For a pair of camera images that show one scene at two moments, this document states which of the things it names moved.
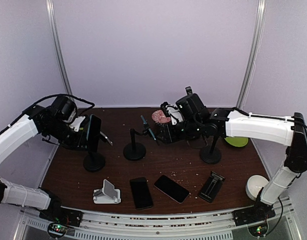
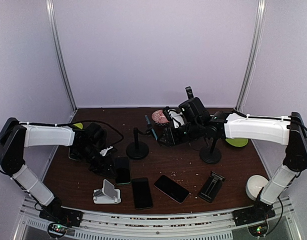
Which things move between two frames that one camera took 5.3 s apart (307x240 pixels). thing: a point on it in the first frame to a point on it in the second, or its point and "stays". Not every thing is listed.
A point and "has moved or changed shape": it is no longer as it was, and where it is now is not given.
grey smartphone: x=94 y=130 to x=122 y=170
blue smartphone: x=141 y=193 stays
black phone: x=172 y=189 stays
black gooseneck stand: x=93 y=162 has moved or changed shape
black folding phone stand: x=210 y=190 stays
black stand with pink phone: x=189 y=90 stays
